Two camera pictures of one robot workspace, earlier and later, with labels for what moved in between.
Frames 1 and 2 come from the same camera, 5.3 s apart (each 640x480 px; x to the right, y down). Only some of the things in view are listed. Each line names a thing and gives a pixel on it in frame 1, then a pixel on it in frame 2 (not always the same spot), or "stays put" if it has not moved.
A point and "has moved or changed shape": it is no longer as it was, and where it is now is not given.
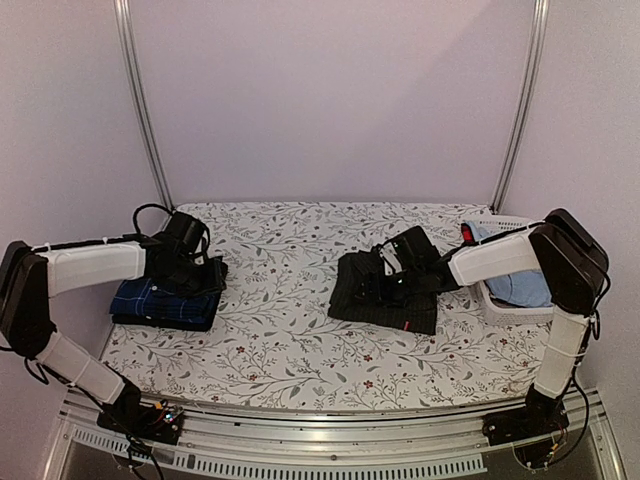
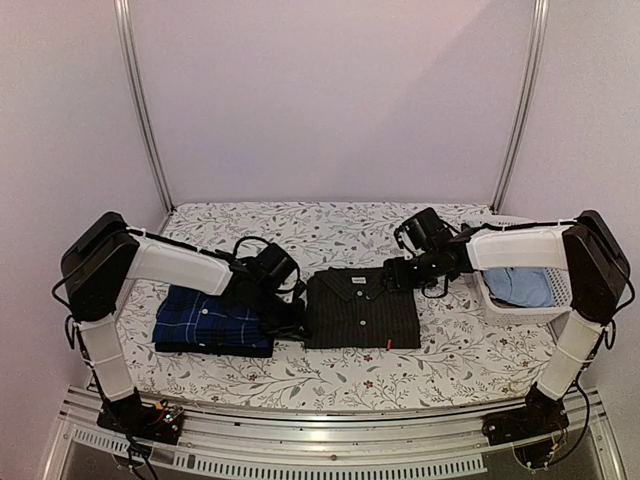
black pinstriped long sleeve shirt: x=363 y=293 has moved or changed shape
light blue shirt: x=525 y=289 stays put
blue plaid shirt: x=145 y=298 has moved or changed shape
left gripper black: x=214 y=283 to x=292 y=327
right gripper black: x=382 y=296 to x=396 y=277
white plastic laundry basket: x=492 y=312 stays put
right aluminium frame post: x=534 y=74 stays put
